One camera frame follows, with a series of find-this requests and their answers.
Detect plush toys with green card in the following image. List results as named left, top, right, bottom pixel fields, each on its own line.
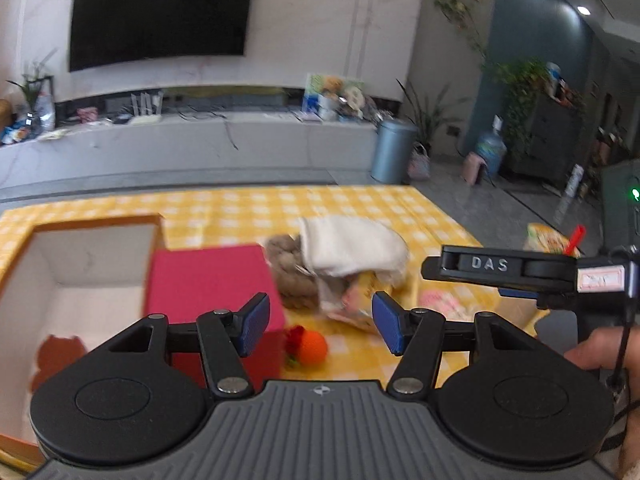
left=303, top=73, right=383, bottom=122

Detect white router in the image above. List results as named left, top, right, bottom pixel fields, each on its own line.
left=129, top=90, right=165, bottom=125

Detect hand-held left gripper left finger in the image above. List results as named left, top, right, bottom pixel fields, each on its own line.
left=107, top=292, right=272, bottom=397

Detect black wall television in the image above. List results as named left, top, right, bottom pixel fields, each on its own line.
left=69, top=0, right=259, bottom=73

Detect red soft block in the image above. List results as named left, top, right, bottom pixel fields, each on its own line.
left=144, top=244, right=287, bottom=388

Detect black cable on console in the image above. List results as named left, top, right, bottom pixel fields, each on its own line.
left=177, top=105, right=241, bottom=152

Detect blue-grey trash bin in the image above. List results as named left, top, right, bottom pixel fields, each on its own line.
left=370, top=118, right=419, bottom=185

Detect brown bear-shaped pad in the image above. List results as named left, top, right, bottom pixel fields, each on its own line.
left=33, top=334, right=90, bottom=392

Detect potted plant with thin leaves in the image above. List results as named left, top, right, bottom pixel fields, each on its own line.
left=6, top=49, right=58, bottom=128

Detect blue water bottle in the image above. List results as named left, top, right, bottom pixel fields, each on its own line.
left=475, top=115, right=508, bottom=177

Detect orange knitted fruit toy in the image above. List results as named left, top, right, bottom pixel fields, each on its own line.
left=283, top=325, right=329, bottom=369

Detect person's right hand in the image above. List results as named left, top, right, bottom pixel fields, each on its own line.
left=564, top=324, right=640, bottom=387

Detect dark grey cabinet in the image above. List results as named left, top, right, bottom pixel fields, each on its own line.
left=524, top=91, right=587, bottom=187

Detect yellow green snack bag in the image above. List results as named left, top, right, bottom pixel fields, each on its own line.
left=524, top=223, right=582, bottom=257

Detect pink stool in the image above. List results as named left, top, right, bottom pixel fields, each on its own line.
left=462, top=153, right=489, bottom=187

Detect hanging vine plant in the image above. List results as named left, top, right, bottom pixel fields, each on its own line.
left=432, top=0, right=487, bottom=57

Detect person's right forearm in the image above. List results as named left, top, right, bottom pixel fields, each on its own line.
left=619, top=427, right=640, bottom=480

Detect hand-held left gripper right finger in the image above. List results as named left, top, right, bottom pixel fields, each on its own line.
left=372, top=291, right=539, bottom=395

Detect white television console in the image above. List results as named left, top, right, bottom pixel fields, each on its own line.
left=0, top=84, right=382, bottom=190

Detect yellow checkered tablecloth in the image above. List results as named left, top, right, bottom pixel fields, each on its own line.
left=0, top=184, right=552, bottom=463

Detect pink snack packet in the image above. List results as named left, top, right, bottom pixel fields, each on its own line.
left=419, top=289, right=473, bottom=322

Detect pink gift bag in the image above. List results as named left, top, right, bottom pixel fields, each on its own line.
left=407, top=142, right=432, bottom=181

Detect orange and white cardboard box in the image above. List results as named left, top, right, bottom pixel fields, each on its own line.
left=0, top=214, right=166, bottom=461

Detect tall potted grass plant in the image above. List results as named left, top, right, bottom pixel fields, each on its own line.
left=396, top=79, right=453, bottom=157

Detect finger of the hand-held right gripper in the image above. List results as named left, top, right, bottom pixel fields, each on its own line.
left=421, top=244, right=577, bottom=300

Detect white cloth mitt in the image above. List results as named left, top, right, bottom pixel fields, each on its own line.
left=298, top=215, right=411, bottom=281

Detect leafy plant on cabinet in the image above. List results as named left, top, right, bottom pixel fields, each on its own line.
left=486, top=57, right=552, bottom=162

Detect yellow snack packet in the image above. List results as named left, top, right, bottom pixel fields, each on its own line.
left=320, top=269, right=398, bottom=333

